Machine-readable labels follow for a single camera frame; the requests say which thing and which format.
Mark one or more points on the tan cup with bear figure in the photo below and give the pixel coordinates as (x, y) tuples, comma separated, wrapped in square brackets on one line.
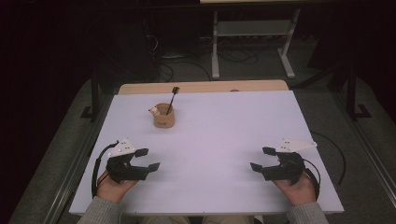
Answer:
[(164, 120)]

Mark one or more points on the black metal stand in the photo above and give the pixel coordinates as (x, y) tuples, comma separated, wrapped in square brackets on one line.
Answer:
[(95, 93), (351, 93)]

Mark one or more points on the person's right hand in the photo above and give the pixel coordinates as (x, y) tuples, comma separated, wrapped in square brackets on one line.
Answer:
[(297, 191)]

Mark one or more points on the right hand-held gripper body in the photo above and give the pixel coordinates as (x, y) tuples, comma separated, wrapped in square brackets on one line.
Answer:
[(288, 168)]

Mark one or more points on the white metal stand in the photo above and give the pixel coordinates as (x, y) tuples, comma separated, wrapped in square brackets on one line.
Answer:
[(252, 28)]

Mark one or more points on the black brush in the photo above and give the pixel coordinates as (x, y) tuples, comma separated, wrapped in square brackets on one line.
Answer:
[(173, 98)]

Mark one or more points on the light wooden table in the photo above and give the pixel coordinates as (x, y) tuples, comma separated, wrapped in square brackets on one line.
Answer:
[(202, 86)]

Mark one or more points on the person's left hand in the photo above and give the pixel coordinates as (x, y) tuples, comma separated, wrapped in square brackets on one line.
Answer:
[(113, 188)]

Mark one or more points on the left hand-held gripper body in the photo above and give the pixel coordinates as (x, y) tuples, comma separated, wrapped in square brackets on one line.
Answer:
[(124, 169)]

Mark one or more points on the aluminium rail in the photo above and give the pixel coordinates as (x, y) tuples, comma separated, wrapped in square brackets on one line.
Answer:
[(370, 155), (71, 174)]

